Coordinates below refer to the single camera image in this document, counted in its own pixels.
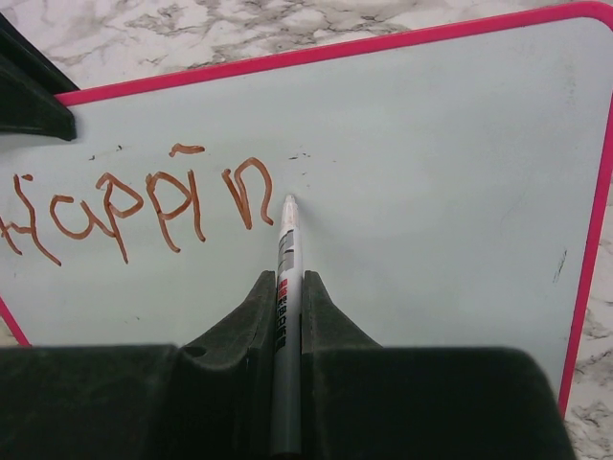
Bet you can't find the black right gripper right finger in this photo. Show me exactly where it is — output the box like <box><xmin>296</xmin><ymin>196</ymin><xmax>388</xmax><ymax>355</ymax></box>
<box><xmin>302</xmin><ymin>271</ymin><xmax>575</xmax><ymax>459</ymax></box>

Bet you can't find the pink framed whiteboard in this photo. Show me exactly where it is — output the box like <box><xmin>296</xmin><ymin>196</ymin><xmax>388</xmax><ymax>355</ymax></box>
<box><xmin>1</xmin><ymin>2</ymin><xmax>612</xmax><ymax>403</ymax></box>

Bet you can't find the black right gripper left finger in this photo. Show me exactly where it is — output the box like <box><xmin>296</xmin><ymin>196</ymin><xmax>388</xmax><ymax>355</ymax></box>
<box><xmin>1</xmin><ymin>271</ymin><xmax>276</xmax><ymax>459</ymax></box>

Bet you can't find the white whiteboard marker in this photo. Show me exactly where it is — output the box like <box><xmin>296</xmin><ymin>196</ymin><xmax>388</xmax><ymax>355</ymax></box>
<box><xmin>270</xmin><ymin>195</ymin><xmax>304</xmax><ymax>459</ymax></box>

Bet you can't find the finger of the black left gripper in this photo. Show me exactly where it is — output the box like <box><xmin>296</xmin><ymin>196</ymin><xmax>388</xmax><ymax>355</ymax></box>
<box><xmin>0</xmin><ymin>17</ymin><xmax>79</xmax><ymax>141</ymax></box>

